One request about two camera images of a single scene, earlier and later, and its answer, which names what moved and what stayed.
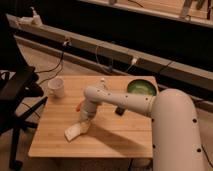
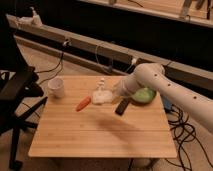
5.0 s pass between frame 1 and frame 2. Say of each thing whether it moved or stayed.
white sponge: moved
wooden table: stayed
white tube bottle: stayed
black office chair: stayed
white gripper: moved
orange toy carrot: stayed
